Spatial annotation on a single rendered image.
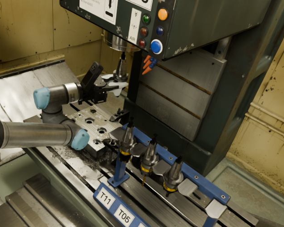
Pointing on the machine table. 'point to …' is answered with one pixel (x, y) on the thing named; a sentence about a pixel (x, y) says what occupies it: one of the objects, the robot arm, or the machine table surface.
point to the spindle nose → (118, 43)
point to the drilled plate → (102, 149)
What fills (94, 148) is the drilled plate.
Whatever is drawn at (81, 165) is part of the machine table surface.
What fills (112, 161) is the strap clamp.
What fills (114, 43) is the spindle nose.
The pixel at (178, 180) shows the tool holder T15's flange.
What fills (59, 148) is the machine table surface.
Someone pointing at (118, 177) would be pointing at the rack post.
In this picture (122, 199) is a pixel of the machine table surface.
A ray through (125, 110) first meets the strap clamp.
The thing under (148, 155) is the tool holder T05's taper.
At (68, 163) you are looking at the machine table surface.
